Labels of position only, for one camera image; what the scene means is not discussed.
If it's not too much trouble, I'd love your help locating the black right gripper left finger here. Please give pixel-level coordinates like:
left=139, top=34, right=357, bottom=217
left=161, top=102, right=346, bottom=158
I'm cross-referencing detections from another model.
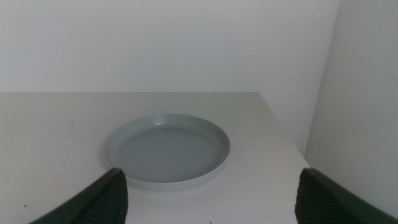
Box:
left=29, top=167, right=129, bottom=224

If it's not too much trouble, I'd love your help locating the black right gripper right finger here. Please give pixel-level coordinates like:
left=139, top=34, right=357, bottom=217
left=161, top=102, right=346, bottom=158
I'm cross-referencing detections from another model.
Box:
left=294, top=167, right=398, bottom=224

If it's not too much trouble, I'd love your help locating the grey shallow bowl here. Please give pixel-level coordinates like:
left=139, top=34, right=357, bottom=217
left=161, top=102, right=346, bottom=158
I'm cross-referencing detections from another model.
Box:
left=103, top=113, right=231, bottom=192

